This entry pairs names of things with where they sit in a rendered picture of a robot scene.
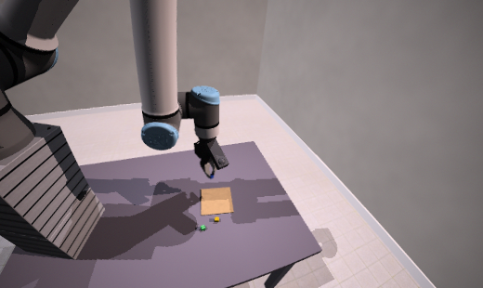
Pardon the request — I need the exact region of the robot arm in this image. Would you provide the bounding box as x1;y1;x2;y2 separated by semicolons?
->
0;0;229;170

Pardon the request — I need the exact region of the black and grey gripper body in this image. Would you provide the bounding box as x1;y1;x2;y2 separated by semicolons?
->
194;137;216;163

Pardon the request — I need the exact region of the peach square mat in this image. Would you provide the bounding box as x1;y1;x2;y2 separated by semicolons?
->
202;188;234;216

